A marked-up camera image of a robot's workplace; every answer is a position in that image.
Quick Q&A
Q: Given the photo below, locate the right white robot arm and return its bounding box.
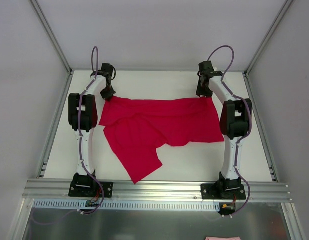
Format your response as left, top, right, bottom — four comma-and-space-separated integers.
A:
196, 71, 252, 199

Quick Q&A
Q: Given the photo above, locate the left aluminium frame post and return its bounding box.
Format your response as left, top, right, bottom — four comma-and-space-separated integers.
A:
28, 0, 73, 75

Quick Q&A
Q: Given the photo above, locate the aluminium front rail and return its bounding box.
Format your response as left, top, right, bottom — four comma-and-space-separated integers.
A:
22, 178, 293, 203

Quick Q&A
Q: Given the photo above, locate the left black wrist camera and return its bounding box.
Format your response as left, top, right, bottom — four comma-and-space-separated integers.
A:
101, 63, 117, 80

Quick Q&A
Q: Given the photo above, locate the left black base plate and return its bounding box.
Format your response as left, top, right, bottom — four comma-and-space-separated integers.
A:
68, 181, 114, 198

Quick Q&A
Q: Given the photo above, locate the slotted cable duct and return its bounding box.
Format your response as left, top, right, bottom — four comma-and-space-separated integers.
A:
32, 199, 220, 212

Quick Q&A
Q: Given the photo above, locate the red t-shirt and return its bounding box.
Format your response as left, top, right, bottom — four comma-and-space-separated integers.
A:
99, 96, 225, 184

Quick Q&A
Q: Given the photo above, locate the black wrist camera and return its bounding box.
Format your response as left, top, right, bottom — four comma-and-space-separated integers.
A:
101, 63, 117, 80
197, 60, 215, 76

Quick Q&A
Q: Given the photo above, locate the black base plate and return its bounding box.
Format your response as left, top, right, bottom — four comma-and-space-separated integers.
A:
200, 182, 247, 200
68, 181, 114, 198

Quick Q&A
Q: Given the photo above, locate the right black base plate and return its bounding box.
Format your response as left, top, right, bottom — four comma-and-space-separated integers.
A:
200, 182, 247, 200

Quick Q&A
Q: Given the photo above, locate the right aluminium frame post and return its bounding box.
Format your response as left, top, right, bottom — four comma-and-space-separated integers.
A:
243, 0, 295, 76

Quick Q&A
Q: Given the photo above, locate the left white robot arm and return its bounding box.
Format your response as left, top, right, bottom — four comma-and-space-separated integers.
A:
68, 72, 116, 176

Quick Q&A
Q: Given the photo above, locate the aluminium frame post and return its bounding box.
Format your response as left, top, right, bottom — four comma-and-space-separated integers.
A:
243, 0, 295, 76
28, 0, 73, 75

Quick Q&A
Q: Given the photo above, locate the pink folded cloth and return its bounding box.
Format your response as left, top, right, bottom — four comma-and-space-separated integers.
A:
205, 236, 241, 240

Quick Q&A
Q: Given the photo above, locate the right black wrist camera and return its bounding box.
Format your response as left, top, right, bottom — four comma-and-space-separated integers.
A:
197, 60, 215, 76

